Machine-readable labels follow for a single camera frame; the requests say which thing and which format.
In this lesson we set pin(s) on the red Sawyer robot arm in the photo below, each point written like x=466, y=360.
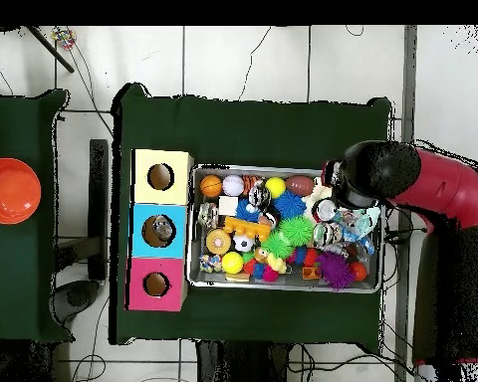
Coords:
x=442, y=187

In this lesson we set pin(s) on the silver mesh bin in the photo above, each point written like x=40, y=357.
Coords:
x=211, y=278

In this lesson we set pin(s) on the wooden box with three holes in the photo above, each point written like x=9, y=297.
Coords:
x=159, y=197

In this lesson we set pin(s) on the brown toy football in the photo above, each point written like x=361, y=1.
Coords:
x=300, y=185

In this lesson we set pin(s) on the blue koosh ball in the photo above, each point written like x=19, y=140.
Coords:
x=289, y=205

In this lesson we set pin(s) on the smooth yellow ball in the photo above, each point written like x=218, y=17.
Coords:
x=275, y=187

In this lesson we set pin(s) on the dark green tablecloth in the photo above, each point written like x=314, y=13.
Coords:
x=20, y=278
x=243, y=131

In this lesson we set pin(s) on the white toy baseball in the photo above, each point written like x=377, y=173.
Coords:
x=233, y=185

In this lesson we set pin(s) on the purple spiky ball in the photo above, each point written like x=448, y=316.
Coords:
x=334, y=269

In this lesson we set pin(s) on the orange toy building block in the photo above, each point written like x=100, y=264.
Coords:
x=243, y=227

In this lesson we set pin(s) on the small orange-red ball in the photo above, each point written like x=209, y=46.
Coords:
x=357, y=271

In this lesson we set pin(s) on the orange toy basketball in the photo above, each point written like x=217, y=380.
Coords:
x=211, y=186

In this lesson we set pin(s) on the yellow tennis ball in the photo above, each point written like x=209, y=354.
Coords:
x=232, y=262

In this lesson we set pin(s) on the black rod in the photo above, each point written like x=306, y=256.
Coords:
x=49, y=48

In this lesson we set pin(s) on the orange plastic bowl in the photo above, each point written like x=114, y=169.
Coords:
x=10, y=191

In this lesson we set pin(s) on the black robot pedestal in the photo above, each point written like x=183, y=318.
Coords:
x=239, y=364

